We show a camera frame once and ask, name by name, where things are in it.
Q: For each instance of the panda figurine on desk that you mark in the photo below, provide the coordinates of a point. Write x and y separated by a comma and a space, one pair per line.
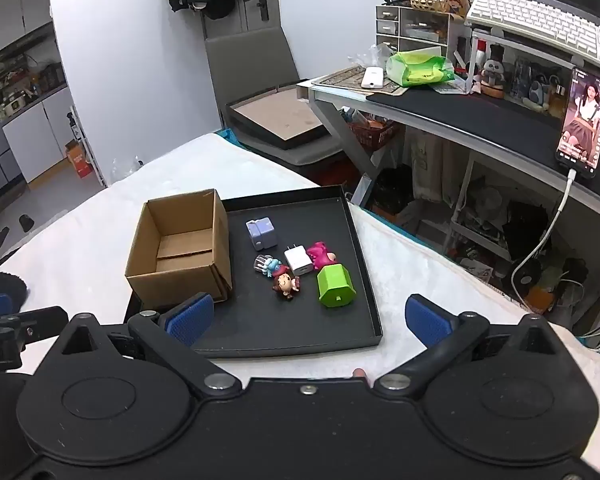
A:
492, 78

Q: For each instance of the green hexagonal container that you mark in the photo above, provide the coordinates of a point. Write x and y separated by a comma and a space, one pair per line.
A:
335, 288

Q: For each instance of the brown haired doll figurine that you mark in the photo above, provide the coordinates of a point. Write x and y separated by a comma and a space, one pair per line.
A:
285, 283

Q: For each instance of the grey chair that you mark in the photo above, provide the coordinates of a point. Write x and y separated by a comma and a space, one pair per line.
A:
249, 63

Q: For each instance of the black shallow tray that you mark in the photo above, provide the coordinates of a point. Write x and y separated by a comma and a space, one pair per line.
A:
255, 321

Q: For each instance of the lavender cube toy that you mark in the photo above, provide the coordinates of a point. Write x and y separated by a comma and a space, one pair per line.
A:
261, 233

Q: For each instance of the smartphone with lit screen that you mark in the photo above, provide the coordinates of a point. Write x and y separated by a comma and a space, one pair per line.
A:
578, 146

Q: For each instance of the white keyboard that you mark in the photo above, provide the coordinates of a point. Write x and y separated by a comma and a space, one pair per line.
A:
540, 22

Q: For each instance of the grey drawer organizer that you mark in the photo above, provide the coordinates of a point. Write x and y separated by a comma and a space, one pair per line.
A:
402, 28

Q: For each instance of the black framed board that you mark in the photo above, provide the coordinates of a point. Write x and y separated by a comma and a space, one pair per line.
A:
277, 117

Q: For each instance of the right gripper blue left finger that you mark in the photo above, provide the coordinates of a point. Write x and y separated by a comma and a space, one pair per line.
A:
168, 340

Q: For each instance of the white cabinet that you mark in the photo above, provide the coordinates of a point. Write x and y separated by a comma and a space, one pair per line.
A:
38, 136

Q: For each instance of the black slipper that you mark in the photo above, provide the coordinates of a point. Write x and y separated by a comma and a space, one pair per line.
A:
26, 223

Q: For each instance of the white phone on desk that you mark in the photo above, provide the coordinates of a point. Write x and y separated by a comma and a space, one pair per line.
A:
373, 78

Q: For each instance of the blue red figurine toy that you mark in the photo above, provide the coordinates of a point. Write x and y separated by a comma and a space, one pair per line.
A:
268, 266

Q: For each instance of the brown cardboard box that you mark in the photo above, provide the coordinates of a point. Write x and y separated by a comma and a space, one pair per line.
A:
181, 247

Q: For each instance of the pink figurine toy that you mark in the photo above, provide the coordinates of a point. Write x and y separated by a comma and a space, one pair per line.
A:
320, 256

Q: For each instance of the white USB charger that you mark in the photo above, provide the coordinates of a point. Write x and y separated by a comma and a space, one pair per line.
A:
298, 260

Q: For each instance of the black fuzzy sleeve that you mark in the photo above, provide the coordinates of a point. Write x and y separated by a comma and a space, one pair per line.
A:
13, 293

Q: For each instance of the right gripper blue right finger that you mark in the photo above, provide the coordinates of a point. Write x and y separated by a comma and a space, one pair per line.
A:
448, 338

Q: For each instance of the green tissue pack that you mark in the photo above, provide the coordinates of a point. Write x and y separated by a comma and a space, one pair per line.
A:
414, 68

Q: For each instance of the orange cardboard box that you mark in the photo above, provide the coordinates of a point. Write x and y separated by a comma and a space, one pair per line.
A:
78, 158

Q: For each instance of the person's right hand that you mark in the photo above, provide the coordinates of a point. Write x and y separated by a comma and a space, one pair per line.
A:
360, 372

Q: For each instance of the grey desk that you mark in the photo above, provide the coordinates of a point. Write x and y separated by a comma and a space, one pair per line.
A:
503, 131

